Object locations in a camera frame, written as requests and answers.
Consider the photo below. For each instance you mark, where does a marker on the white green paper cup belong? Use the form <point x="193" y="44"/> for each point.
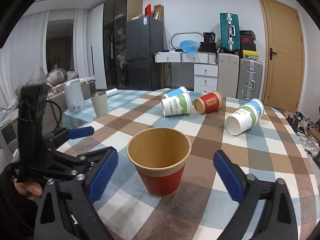
<point x="180" y="104"/>
<point x="242" y="119"/>

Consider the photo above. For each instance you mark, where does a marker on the white green paper cup right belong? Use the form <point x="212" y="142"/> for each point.
<point x="242" y="119"/>

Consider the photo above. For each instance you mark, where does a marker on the white drawer desk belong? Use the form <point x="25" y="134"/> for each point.
<point x="197" y="72"/>

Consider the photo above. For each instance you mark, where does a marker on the white blue paper cup left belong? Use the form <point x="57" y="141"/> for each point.
<point x="175" y="92"/>

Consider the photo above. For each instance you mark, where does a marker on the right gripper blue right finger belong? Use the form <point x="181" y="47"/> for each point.
<point x="277" y="220"/>

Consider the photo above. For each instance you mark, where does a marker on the beige suitcase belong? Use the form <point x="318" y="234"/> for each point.
<point x="228" y="73"/>

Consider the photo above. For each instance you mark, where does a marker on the checkered tablecloth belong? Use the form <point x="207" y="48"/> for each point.
<point x="201" y="207"/>

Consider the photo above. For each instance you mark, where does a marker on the white electric kettle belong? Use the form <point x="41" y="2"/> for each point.
<point x="74" y="96"/>

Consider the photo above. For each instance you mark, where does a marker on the person's left hand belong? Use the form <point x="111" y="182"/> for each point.
<point x="29" y="189"/>

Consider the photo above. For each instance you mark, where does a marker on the stack of shoe boxes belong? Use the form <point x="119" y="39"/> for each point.
<point x="247" y="45"/>

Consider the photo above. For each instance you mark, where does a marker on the black bag on desk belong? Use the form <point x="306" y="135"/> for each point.
<point x="208" y="45"/>

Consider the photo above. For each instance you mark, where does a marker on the white blue paper cup right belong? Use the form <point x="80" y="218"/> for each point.
<point x="258" y="105"/>

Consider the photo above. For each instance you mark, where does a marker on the blue plastic bag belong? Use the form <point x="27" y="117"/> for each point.
<point x="189" y="46"/>

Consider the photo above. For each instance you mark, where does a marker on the black refrigerator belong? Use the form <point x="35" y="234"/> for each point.
<point x="144" y="38"/>

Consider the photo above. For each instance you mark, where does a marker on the red paper cup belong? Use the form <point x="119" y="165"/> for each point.
<point x="210" y="102"/>
<point x="159" y="155"/>

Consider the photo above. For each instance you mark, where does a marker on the pile of shoes on floor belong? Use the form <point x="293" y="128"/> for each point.
<point x="307" y="131"/>

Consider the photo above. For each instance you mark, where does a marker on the beige steel tumbler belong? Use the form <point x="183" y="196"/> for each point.
<point x="99" y="102"/>

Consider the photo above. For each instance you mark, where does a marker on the white blue paper cup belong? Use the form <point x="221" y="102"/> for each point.
<point x="175" y="92"/>
<point x="258" y="105"/>

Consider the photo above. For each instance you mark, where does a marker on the sofa with clothes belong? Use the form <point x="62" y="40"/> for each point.
<point x="32" y="108"/>

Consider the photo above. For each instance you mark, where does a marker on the white paper roll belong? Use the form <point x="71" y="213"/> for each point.
<point x="111" y="92"/>

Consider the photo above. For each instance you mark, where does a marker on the teal suitcase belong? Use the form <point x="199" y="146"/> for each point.
<point x="230" y="33"/>

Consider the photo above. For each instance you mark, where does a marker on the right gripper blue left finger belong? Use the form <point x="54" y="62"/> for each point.
<point x="66" y="211"/>

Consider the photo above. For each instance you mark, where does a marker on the dark glass cabinet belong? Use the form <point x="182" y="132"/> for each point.
<point x="116" y="13"/>

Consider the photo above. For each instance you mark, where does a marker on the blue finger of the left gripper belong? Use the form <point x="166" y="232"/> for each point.
<point x="64" y="134"/>
<point x="102" y="158"/>

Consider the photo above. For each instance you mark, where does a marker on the wooden door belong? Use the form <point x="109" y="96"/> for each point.
<point x="284" y="64"/>

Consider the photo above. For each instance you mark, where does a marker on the silver aluminium suitcase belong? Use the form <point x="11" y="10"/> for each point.
<point x="250" y="78"/>

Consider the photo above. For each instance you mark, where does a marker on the white green paper cup left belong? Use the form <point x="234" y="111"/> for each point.
<point x="180" y="104"/>

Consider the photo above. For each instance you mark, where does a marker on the white curtain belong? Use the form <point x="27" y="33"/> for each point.
<point x="25" y="48"/>

